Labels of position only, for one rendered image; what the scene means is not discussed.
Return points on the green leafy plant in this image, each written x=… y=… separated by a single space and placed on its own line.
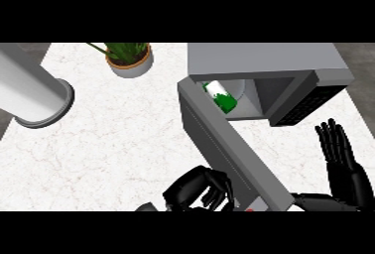
x=125 y=52

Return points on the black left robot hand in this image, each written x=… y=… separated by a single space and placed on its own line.
x=192 y=190

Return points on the grey microwave door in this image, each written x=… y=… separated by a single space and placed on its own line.
x=220 y=132

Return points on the large white cylinder grey base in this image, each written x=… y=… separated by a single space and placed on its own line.
x=29 y=92

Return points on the pale round microwave turntable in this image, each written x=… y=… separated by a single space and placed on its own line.
x=237 y=87

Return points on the grey round plant pot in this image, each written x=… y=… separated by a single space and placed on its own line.
x=134 y=70

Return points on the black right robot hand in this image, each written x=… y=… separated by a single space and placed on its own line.
x=345 y=178

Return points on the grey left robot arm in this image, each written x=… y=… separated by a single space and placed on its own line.
x=146 y=207

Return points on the grey microwave body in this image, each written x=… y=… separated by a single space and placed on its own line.
x=254 y=61

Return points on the white and green milk carton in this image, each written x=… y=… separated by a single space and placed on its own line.
x=221 y=97

